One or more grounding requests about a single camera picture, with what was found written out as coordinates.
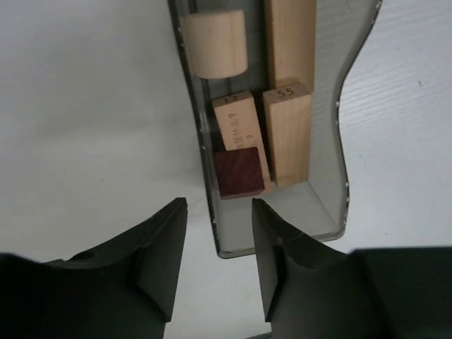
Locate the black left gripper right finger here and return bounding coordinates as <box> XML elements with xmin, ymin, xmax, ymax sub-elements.
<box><xmin>252</xmin><ymin>198</ymin><xmax>451</xmax><ymax>338</ymax></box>

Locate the wooden block numbered 55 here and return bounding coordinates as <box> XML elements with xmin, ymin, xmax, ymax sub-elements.
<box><xmin>263</xmin><ymin>83</ymin><xmax>312</xmax><ymax>187</ymax></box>

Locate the dark red wooden cube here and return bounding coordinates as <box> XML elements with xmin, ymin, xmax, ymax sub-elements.
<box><xmin>214</xmin><ymin>147</ymin><xmax>265</xmax><ymax>200</ymax></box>

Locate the long light wooden block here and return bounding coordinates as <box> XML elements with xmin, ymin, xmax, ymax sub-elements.
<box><xmin>264</xmin><ymin>0</ymin><xmax>317</xmax><ymax>93</ymax></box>

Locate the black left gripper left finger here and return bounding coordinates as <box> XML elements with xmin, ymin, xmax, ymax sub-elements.
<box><xmin>1</xmin><ymin>198</ymin><xmax>187</xmax><ymax>338</ymax></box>

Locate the wooden block numbered 12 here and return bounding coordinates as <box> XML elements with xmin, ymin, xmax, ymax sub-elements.
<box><xmin>212</xmin><ymin>91</ymin><xmax>273</xmax><ymax>194</ymax></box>

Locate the light wooden cylinder block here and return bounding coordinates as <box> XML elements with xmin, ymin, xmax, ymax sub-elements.
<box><xmin>182</xmin><ymin>9</ymin><xmax>248</xmax><ymax>80</ymax></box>

